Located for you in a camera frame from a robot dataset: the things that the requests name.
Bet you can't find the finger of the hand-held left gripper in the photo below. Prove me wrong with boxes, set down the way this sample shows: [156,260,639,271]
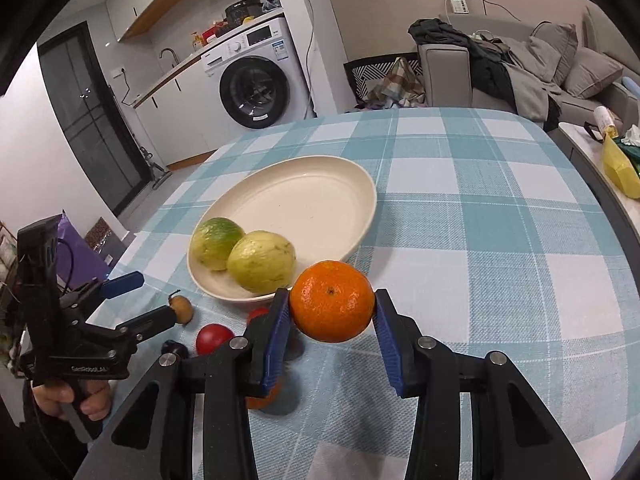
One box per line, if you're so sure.
[75,271,146,311]
[87,305,177,348]

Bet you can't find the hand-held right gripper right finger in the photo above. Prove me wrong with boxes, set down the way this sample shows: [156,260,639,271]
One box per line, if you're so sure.
[372,287,593,480]

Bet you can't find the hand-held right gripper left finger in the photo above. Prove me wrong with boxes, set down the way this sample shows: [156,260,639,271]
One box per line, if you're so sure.
[75,287,306,480]

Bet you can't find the brown longan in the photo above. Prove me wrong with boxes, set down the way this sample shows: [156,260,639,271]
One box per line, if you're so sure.
[169,294,194,325]

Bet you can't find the orange mandarin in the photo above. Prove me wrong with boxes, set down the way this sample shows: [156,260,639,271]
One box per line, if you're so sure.
[245,372,286,411]
[289,260,376,344]

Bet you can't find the green yellow guava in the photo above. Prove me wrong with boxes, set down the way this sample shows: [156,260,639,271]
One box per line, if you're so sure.
[226,230,297,295]
[193,217,246,272]

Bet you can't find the cream round plate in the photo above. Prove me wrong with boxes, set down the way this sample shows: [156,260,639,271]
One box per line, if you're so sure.
[186,155,378,303]

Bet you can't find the person's left forearm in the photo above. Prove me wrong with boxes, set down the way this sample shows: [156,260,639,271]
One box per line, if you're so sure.
[20,385,90,480]

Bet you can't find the person's left hand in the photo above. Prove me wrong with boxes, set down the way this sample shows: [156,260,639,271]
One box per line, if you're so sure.
[32,379,112,422]

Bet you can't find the purple bag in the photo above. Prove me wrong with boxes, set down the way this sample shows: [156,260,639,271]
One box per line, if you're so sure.
[56,213,108,286]

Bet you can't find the dark glass door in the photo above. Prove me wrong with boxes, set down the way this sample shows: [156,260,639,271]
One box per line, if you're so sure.
[37,25,153,218]

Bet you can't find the white kitchen base cabinet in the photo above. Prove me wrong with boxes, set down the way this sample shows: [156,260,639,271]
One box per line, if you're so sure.
[131,52,226,171]

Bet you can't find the teal white checkered tablecloth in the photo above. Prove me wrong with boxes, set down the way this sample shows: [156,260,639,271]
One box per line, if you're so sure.
[75,107,640,480]

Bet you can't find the plaid cloth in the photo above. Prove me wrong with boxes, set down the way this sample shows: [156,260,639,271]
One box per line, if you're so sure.
[367,57,426,110]

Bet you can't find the white washing machine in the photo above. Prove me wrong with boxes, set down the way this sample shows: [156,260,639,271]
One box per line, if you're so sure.
[201,16,318,131]

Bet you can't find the black patterned laundry basket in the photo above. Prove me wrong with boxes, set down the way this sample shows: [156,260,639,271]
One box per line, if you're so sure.
[343,52,426,111]

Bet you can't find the grey sofa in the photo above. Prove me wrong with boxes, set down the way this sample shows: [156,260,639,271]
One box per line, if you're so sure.
[417,7,640,133]

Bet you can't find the white side table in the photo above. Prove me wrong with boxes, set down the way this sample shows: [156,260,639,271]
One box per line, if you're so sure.
[557,122,640,241]

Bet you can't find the yellow plastic bag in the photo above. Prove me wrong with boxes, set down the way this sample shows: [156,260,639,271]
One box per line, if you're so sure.
[601,132,640,198]

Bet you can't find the dark clothes pile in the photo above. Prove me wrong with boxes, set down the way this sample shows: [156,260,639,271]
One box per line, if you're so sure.
[409,18,521,116]

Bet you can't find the black rice cooker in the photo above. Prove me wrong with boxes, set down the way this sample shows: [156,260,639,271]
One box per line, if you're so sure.
[224,0,263,26]

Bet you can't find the grey blanket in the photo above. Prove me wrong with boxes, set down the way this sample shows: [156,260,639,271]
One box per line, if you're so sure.
[500,40,566,126]

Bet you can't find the white paper roll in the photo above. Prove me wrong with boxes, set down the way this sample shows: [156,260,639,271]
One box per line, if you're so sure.
[592,106,621,137]

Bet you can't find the grey sofa pillow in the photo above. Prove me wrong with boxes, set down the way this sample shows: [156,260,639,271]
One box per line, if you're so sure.
[565,47,623,100]
[529,21,578,86]

